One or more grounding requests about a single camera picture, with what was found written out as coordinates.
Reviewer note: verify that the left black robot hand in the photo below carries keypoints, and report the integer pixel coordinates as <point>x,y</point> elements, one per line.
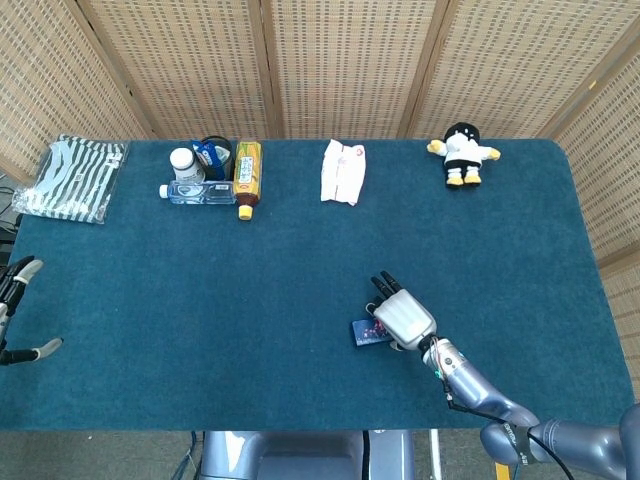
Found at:
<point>17,280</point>

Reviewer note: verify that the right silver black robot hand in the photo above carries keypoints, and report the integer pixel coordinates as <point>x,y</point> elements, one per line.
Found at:
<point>405,317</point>

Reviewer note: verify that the blue cardboard glasses case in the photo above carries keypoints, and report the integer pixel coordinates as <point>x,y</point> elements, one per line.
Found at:
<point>365,332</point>

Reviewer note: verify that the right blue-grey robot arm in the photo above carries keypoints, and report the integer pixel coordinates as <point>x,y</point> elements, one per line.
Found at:
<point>470,385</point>

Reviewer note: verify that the striped shirt in plastic bag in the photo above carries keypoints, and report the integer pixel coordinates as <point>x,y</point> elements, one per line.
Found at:
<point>75,175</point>

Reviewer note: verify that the white table leg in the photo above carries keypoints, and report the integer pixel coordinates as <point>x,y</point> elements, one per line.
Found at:
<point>436,455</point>

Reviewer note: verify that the white tissue pack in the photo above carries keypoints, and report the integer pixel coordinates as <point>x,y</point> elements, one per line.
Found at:
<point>342,172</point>

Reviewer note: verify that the black and white plush toy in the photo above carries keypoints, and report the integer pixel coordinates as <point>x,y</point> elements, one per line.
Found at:
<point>462,155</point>

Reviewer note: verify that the blue-grey robot torso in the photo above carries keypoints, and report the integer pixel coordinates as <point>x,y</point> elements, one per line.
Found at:
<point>300,457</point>

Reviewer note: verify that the yellow floor tape strip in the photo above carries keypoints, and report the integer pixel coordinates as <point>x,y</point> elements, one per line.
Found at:
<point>502,472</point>

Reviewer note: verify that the teal table carpet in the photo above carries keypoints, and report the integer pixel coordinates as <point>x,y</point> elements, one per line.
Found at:
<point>200,300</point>

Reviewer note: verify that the clear water bottle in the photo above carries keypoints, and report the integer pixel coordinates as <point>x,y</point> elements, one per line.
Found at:
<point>200,192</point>

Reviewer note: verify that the white plastic jar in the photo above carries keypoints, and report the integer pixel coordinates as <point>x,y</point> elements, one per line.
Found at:
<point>182,162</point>

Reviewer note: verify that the tea bottle with yellow cap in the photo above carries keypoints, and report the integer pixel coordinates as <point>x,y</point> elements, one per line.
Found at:
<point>247,175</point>

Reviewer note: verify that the blue Oreo cookie pack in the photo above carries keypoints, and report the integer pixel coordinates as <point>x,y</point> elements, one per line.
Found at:
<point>207,154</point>

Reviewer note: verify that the black mesh pen holder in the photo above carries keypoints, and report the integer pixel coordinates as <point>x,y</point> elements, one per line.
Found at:
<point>229,162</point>

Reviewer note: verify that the woven bamboo folding screen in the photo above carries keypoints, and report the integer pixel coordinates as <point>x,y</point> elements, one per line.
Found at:
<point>350,60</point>

